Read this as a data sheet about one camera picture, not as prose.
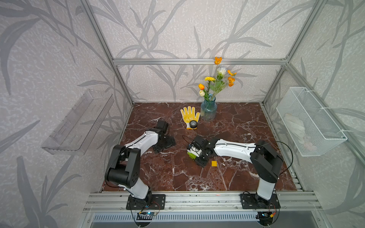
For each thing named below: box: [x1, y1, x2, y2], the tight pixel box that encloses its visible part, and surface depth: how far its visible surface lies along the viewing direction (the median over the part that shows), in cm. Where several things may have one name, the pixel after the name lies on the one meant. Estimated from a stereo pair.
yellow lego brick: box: [211, 160, 218, 167], surface depth 88 cm
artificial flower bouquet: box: [198, 56, 237, 102], surface depth 98 cm
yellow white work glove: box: [180, 105, 201, 130], surface depth 114 cm
